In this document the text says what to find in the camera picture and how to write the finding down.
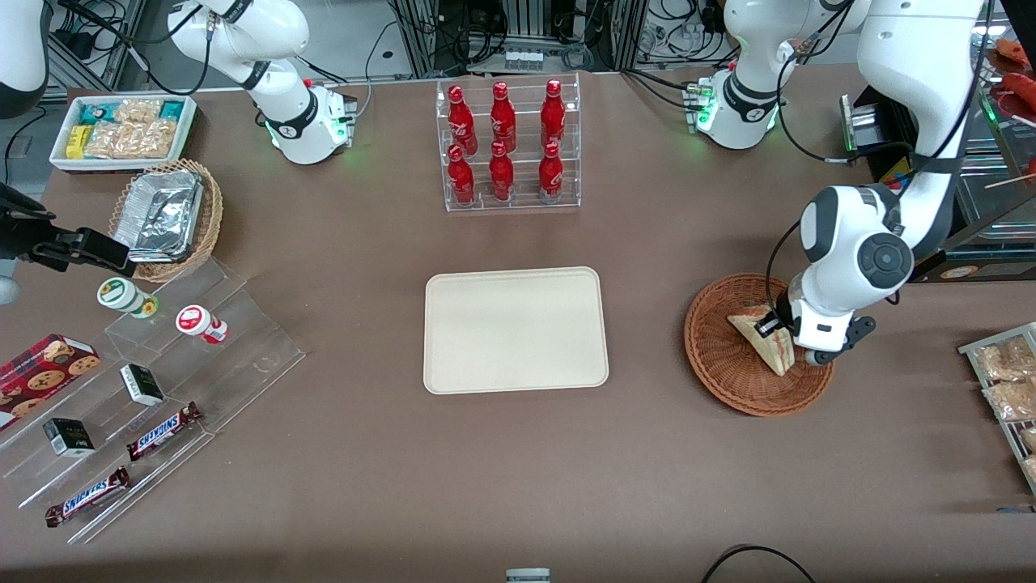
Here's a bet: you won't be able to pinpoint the red cola bottle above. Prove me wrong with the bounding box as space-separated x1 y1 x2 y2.
489 141 515 202
490 82 517 153
541 79 567 149
538 142 564 203
448 145 476 206
447 85 478 156

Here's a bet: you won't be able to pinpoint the cream plastic serving tray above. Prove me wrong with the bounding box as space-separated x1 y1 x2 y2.
423 267 609 395

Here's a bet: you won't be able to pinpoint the clear acrylic step shelf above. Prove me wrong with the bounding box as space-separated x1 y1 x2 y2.
0 257 307 545

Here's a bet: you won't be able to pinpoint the stacked aluminium foil trays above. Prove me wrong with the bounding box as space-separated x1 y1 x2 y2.
113 170 203 262

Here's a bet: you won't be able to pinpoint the black hot food warmer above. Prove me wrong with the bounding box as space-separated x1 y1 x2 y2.
840 12 1036 284

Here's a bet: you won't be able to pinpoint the red chocolate cookie box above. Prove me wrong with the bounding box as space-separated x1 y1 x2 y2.
0 334 100 423

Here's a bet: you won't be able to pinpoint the large round wicker basket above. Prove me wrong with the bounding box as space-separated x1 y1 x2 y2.
684 274 836 418

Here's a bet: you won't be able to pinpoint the small wicker basket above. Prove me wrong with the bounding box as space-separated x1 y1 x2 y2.
109 158 223 283

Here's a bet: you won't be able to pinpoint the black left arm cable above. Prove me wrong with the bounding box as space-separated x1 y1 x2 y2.
765 0 995 325

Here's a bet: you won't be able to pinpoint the small black carton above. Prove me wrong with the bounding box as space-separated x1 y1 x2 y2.
120 364 165 406
43 418 96 458

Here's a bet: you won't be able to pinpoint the clear rice cracker bag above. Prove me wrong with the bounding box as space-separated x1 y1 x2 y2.
83 120 177 160
113 97 163 124

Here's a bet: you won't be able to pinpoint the clear acrylic bottle rack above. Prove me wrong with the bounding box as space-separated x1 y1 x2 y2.
435 73 582 213

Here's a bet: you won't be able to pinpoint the green lid yogurt cup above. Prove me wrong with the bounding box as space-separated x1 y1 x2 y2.
97 277 159 319

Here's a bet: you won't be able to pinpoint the black looped table cable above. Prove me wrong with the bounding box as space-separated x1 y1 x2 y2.
700 544 818 583

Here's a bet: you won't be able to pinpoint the red lid yogurt cup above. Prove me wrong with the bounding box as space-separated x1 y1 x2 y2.
176 304 229 345

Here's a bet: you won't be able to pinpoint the Snickers chocolate bar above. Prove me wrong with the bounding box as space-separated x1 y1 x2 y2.
127 402 203 461
45 467 130 527

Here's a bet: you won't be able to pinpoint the grey metal shelf frame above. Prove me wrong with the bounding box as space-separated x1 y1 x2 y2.
45 0 146 94

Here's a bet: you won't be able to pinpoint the white rectangular snack bin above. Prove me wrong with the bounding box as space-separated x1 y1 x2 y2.
49 93 199 175

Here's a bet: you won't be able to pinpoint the steel food pan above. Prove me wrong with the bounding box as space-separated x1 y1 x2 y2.
959 154 1036 237

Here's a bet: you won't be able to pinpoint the aluminium profile frame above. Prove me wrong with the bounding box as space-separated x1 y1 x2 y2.
393 0 648 78

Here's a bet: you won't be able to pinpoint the triangular sandwich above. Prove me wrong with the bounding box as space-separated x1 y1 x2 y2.
726 306 798 378

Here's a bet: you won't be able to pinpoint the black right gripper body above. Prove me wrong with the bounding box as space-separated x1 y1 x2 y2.
0 183 57 262

